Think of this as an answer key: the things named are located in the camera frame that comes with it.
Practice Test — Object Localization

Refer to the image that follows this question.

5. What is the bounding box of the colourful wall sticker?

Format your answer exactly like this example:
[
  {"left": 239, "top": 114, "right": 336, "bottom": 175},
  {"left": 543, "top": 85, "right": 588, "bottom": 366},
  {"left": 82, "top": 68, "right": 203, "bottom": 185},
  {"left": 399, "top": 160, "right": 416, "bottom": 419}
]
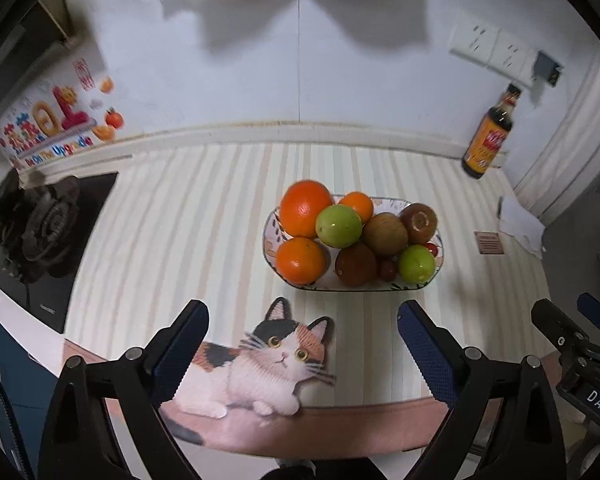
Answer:
[{"left": 0, "top": 56, "right": 126, "bottom": 171}]

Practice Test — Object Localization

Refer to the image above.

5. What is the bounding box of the green apple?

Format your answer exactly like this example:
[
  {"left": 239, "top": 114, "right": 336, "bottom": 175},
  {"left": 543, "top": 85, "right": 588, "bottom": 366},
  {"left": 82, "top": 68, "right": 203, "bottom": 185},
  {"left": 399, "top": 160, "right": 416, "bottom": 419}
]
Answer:
[
  {"left": 315, "top": 204, "right": 363, "bottom": 249},
  {"left": 398, "top": 245, "right": 436, "bottom": 286}
]

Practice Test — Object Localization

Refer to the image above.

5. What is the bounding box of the yellow red apple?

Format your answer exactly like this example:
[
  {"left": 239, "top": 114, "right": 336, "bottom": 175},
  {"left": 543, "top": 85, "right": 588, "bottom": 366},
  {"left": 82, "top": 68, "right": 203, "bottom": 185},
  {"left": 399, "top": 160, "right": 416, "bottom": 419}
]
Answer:
[{"left": 361, "top": 212, "right": 408, "bottom": 257}]

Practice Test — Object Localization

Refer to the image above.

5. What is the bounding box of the large orange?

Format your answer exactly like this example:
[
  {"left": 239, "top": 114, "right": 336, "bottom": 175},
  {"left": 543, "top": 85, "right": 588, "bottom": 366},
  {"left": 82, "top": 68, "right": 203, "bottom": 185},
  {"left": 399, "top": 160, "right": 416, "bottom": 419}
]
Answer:
[{"left": 279, "top": 180, "right": 334, "bottom": 238}]

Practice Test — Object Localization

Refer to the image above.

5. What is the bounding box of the small mandarin orange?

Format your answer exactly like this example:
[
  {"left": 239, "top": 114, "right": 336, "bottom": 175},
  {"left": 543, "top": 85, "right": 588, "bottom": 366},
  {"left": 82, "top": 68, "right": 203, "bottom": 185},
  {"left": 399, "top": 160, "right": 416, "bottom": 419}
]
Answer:
[{"left": 338, "top": 191, "right": 374, "bottom": 224}]

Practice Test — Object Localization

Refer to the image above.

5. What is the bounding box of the soy sauce bottle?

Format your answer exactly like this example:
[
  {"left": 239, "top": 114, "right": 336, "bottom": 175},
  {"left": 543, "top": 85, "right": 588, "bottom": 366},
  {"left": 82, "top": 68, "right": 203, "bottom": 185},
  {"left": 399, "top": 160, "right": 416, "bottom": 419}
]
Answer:
[{"left": 462, "top": 84, "right": 521, "bottom": 179}]

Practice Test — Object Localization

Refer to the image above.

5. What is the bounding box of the white tissue paper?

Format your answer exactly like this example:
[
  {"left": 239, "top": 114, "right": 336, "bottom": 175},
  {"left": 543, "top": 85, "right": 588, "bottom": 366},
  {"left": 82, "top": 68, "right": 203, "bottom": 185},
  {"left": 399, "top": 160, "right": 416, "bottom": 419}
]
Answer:
[{"left": 498, "top": 196, "right": 545, "bottom": 260}]

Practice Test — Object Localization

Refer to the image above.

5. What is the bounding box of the small red tomato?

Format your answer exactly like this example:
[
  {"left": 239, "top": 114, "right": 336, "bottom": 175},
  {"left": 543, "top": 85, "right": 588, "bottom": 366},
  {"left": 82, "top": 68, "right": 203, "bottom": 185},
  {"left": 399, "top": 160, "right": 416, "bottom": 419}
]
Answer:
[
  {"left": 426, "top": 243, "right": 439, "bottom": 257},
  {"left": 377, "top": 259, "right": 398, "bottom": 283}
]

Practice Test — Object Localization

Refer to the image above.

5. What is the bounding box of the brown tablecloth label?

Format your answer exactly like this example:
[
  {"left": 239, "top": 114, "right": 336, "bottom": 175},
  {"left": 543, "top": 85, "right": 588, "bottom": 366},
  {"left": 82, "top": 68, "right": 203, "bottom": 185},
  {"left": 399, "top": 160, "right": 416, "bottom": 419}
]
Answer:
[{"left": 475, "top": 231, "right": 505, "bottom": 256}]

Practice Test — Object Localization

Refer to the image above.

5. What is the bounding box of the dark orange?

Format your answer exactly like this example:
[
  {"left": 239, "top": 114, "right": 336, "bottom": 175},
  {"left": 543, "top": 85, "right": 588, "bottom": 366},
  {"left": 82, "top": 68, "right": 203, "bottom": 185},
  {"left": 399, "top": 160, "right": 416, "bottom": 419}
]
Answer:
[{"left": 335, "top": 242, "right": 377, "bottom": 287}]

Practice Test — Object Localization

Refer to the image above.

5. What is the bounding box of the black gas stove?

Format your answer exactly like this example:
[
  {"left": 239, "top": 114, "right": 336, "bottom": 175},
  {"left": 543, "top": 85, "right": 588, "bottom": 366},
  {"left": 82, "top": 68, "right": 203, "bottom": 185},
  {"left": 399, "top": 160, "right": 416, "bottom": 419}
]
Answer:
[{"left": 0, "top": 169, "right": 118, "bottom": 334}]

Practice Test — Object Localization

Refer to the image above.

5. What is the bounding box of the black plug adapter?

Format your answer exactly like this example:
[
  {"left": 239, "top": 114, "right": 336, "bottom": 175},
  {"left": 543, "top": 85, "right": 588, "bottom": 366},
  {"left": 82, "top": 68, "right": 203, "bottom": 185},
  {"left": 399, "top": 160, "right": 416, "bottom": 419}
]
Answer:
[{"left": 532, "top": 50, "right": 564, "bottom": 87}]

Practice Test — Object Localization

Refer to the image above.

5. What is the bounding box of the dark red brown apple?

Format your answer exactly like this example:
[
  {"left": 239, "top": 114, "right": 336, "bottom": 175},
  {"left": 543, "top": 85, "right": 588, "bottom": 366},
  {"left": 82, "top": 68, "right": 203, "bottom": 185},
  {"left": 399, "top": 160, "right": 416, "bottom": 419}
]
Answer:
[{"left": 399, "top": 203, "right": 438, "bottom": 245}]

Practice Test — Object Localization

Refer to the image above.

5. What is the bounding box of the white wall socket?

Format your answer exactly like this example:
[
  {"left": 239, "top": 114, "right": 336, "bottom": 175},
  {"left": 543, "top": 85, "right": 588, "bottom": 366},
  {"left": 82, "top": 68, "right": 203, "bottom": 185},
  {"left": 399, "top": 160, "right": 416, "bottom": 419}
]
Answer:
[{"left": 449, "top": 11, "right": 539, "bottom": 89}]

